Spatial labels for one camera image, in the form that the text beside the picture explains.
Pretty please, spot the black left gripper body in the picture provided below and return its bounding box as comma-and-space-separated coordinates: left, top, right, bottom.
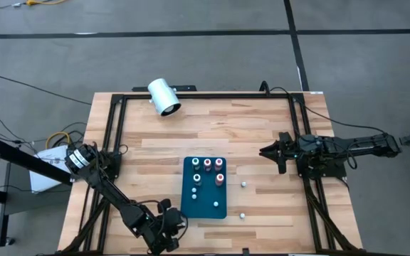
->
151, 198, 186, 255

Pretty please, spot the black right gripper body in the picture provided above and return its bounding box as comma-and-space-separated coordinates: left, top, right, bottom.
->
274, 131, 300, 175

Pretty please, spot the teal plastic bin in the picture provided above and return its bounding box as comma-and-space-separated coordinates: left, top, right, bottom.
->
179, 156, 228, 220

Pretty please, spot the white cylinder lamp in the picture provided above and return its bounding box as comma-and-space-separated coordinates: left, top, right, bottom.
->
147, 78, 182, 117

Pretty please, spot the white paper sheet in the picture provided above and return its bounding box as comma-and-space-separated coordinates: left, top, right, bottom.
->
29, 146, 71, 194

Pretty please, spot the black desk beam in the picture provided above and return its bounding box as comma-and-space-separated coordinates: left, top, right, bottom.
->
0, 137, 73, 186

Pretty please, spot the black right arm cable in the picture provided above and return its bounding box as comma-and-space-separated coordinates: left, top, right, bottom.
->
260, 80, 389, 134

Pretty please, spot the black aluminium table frame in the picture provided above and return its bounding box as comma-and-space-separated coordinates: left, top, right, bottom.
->
57, 92, 364, 256

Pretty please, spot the yellow coiled cable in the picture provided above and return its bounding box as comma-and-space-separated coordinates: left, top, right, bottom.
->
45, 131, 73, 149

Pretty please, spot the black floor cable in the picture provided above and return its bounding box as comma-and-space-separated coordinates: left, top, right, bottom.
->
0, 75, 93, 106

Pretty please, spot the yellow floor cable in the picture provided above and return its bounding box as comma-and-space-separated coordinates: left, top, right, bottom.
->
26, 0, 67, 6

